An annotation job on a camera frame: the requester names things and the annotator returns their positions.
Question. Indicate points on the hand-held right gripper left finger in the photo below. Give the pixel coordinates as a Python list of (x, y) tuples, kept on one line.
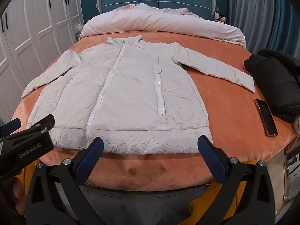
[(92, 155)]

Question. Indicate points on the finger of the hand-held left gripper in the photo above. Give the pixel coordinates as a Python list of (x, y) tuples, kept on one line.
[(42, 123), (10, 126)]

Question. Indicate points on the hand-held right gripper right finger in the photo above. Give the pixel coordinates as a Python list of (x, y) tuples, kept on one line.
[(208, 155)]

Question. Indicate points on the white padded jacket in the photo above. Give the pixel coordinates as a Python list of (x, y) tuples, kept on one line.
[(131, 91)]

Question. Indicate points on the person's left hand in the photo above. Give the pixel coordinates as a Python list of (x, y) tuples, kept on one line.
[(20, 192)]

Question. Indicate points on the yellow garment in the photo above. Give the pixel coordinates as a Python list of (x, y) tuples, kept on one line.
[(236, 192)]

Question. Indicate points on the orange bed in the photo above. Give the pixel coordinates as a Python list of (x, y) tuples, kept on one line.
[(234, 112)]

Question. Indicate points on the black smartphone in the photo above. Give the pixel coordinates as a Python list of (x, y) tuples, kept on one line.
[(266, 117)]

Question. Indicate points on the white bedside cabinet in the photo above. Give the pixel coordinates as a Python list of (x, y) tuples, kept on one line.
[(289, 173)]

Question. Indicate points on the white panelled wardrobe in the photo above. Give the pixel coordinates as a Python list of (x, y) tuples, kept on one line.
[(35, 35)]

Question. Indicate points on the small dark bedside table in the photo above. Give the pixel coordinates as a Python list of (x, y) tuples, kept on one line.
[(77, 37)]

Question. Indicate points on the cream fabric item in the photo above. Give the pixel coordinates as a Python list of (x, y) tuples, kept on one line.
[(298, 124)]

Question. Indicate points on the black padded jacket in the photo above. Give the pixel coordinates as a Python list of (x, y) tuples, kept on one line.
[(276, 82)]

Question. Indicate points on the yellow tissue pack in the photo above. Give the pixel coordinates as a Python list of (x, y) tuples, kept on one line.
[(80, 26)]

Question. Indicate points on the panda plush toy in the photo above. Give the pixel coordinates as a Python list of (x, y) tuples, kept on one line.
[(217, 16), (223, 18)]

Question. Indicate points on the pink duvet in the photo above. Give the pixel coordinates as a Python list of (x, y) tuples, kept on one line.
[(168, 21)]

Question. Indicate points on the grey and blue curtain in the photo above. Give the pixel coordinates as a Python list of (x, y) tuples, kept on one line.
[(255, 16)]

